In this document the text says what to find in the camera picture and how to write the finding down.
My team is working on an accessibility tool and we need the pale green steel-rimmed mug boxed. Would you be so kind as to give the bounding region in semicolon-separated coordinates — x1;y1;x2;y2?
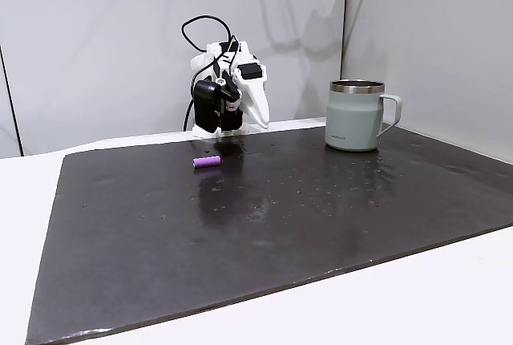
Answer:
324;79;403;152

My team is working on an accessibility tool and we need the black table mat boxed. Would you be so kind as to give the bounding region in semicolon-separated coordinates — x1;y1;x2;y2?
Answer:
24;123;513;345

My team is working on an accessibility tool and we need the black camera box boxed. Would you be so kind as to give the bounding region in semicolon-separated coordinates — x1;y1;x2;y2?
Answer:
193;71;244;134

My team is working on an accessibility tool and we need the black cable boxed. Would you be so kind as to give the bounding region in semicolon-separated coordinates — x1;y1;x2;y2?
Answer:
180;15;241;132

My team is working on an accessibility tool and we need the purple pen grip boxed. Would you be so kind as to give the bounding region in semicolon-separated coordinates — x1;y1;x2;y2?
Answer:
192;155;222;169

